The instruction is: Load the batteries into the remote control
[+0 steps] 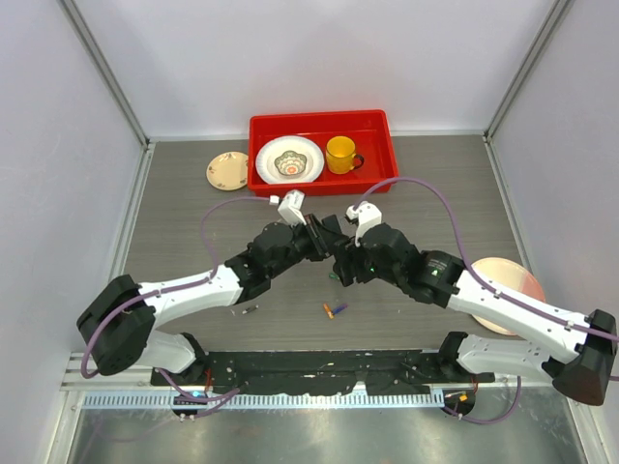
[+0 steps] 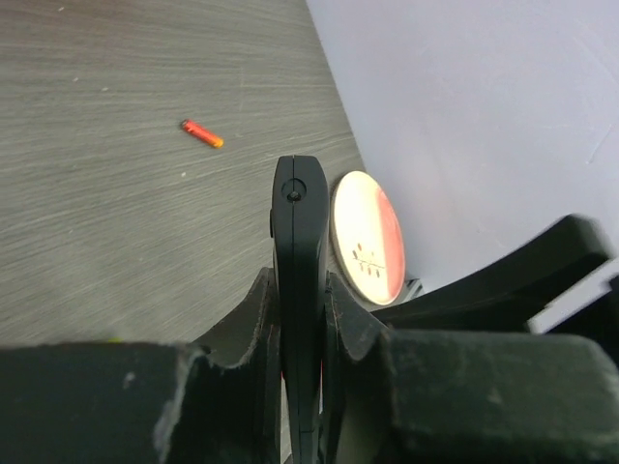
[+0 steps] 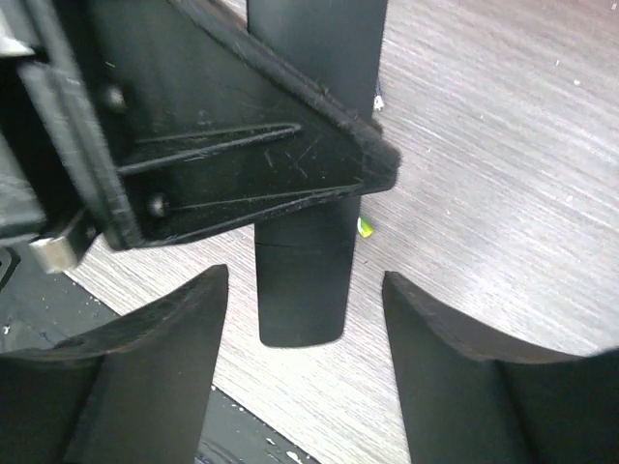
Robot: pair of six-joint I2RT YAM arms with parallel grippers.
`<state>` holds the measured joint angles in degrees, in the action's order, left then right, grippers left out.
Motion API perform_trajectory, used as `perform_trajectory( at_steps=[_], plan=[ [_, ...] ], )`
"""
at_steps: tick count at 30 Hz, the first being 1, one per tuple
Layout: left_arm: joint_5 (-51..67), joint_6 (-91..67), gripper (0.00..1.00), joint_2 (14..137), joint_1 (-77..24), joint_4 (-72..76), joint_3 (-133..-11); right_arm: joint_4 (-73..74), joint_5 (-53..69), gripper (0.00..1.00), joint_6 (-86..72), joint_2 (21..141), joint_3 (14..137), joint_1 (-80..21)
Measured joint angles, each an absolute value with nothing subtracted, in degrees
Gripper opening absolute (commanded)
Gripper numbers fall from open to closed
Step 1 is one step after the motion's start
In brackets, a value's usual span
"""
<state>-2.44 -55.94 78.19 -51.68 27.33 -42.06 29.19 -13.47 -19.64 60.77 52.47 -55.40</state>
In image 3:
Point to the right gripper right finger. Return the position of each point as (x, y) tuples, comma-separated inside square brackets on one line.
[(469, 393)]

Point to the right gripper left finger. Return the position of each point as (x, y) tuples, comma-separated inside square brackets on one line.
[(134, 390)]

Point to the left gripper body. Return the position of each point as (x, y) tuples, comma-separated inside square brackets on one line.
[(67, 124)]

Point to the green battery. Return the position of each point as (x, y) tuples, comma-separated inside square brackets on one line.
[(364, 228)]

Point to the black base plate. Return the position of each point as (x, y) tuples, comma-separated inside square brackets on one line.
[(39, 311)]

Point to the black remote control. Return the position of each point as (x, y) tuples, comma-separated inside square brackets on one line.
[(304, 260)]

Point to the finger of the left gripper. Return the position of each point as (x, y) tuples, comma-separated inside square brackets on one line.
[(216, 132)]

